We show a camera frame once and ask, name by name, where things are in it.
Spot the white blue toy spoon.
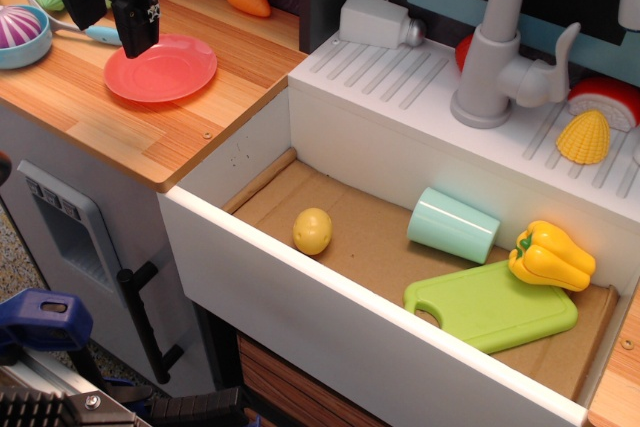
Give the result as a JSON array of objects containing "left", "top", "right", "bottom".
[{"left": 27, "top": 0, "right": 122, "bottom": 47}]

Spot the pink plastic plate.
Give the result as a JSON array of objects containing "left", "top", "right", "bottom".
[{"left": 103, "top": 34, "right": 218, "bottom": 103}]

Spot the red toy tomato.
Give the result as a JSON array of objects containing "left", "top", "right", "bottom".
[{"left": 454, "top": 34, "right": 474, "bottom": 72}]

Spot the green plastic cutting board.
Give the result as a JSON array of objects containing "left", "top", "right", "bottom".
[{"left": 403, "top": 261, "right": 578, "bottom": 354}]

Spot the blue plastic bowl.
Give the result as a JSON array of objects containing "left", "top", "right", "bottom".
[{"left": 1, "top": 5, "right": 52, "bottom": 70}]

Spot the yellow toy potato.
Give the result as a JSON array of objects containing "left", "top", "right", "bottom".
[{"left": 292, "top": 207, "right": 333, "bottom": 255}]

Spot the mint green plastic cup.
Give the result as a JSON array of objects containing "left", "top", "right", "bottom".
[{"left": 407, "top": 187, "right": 501, "bottom": 264}]

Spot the red white toy sushi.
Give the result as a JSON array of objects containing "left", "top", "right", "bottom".
[{"left": 568, "top": 77, "right": 639, "bottom": 132}]

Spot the black cabinet door handle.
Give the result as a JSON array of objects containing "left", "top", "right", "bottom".
[{"left": 116, "top": 262, "right": 184, "bottom": 385}]

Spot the grey toy faucet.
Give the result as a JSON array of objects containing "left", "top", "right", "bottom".
[{"left": 450, "top": 0, "right": 581, "bottom": 129}]

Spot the white salt shaker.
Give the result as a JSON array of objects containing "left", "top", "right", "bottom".
[{"left": 338, "top": 0, "right": 426, "bottom": 49}]

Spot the cardboard sink liner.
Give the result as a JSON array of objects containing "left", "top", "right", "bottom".
[{"left": 223, "top": 149, "right": 619, "bottom": 400}]

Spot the yellow toy bell pepper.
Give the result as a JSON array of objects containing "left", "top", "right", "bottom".
[{"left": 508, "top": 220, "right": 596, "bottom": 292}]

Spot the blue clamp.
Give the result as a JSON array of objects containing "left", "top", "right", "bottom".
[{"left": 1, "top": 288, "right": 93, "bottom": 354}]

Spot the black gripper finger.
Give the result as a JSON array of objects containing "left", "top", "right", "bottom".
[{"left": 112, "top": 0, "right": 160, "bottom": 59}]

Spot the purple white toy onion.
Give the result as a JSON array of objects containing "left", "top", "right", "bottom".
[{"left": 1, "top": 6, "right": 42, "bottom": 49}]

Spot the black metal heatsink bracket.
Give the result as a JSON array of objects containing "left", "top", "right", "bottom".
[{"left": 1, "top": 386, "right": 250, "bottom": 426}]

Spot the yellow toy corn piece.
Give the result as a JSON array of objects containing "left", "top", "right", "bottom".
[{"left": 556, "top": 110, "right": 610, "bottom": 165}]

